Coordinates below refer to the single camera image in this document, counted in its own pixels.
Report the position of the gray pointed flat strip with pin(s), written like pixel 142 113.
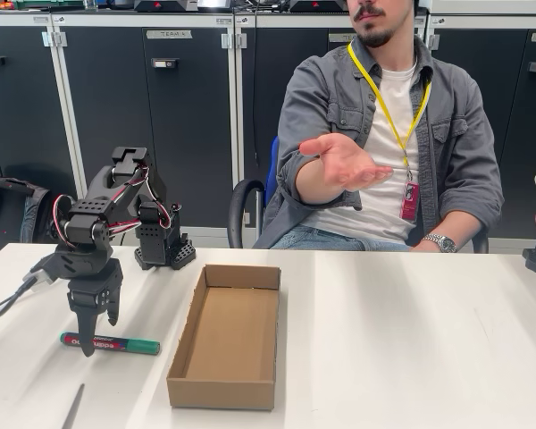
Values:
pixel 73 411

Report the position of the bearded person's head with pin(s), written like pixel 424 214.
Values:
pixel 375 22

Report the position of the gray button shirt jacket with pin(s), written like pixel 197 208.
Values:
pixel 321 98

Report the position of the white T-shirt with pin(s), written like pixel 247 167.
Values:
pixel 388 116

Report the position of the black backpack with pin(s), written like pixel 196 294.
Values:
pixel 9 210

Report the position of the black case with red triangle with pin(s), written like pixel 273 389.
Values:
pixel 165 5
pixel 317 5

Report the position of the green and red marker pen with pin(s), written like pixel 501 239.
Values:
pixel 131 344

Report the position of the blue jeans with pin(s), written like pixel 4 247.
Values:
pixel 321 237

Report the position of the person's left forearm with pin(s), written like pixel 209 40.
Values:
pixel 464 210

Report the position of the green flat board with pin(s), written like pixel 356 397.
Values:
pixel 49 3

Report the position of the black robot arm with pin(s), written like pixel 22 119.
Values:
pixel 125 196

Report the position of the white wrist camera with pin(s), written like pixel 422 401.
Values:
pixel 38 279

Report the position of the clear drinking glass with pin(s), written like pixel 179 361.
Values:
pixel 91 4

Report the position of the person's right hand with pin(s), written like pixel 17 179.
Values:
pixel 344 161

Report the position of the person's right forearm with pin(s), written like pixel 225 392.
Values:
pixel 315 183

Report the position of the red ID badge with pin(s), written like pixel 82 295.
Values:
pixel 410 203

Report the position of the open brown cardboard box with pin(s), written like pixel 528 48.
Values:
pixel 232 330

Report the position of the silver wristwatch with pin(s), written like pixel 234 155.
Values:
pixel 446 244

